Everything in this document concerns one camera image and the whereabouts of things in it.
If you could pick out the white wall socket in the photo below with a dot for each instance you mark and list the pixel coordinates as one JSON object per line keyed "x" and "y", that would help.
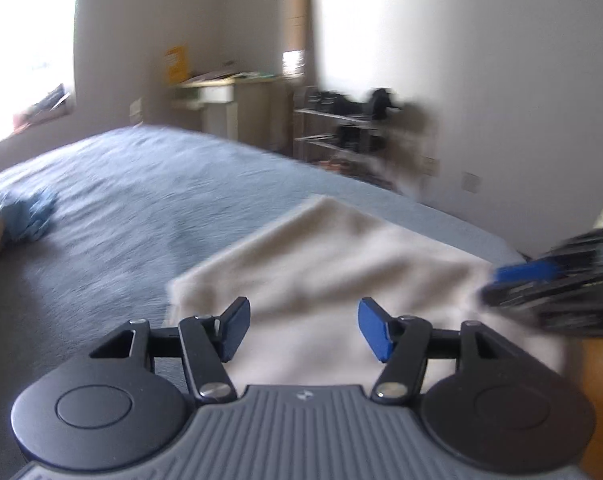
{"x": 471, "y": 182}
{"x": 432, "y": 166}

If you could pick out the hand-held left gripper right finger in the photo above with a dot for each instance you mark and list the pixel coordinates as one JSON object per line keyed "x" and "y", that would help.
{"x": 374, "y": 330}

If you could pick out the metal shoe rack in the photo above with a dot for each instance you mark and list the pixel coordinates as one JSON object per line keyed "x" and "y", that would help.
{"x": 341, "y": 135}

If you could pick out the cream zip jacket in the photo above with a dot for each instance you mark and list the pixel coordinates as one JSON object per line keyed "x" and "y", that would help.
{"x": 331, "y": 260}

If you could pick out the light blue garment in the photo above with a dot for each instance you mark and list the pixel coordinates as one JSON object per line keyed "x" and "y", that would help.
{"x": 26, "y": 212}

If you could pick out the yellow box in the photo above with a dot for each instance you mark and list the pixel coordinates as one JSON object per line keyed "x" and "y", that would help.
{"x": 174, "y": 65}

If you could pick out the tall cardboard box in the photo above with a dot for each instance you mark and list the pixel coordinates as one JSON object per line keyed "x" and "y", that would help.
{"x": 297, "y": 25}

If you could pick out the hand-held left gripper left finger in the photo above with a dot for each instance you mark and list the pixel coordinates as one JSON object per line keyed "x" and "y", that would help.
{"x": 236, "y": 327}

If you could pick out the row of black shoes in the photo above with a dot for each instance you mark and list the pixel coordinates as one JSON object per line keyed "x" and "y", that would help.
{"x": 361, "y": 102}

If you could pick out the white desk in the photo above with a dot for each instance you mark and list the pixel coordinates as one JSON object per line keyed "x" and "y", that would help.
{"x": 241, "y": 110}

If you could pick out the cream bedpost finial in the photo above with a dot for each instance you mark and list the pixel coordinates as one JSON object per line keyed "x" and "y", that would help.
{"x": 136, "y": 111}

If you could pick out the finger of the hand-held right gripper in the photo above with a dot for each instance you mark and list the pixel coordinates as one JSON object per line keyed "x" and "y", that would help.
{"x": 524, "y": 271}
{"x": 521, "y": 295}

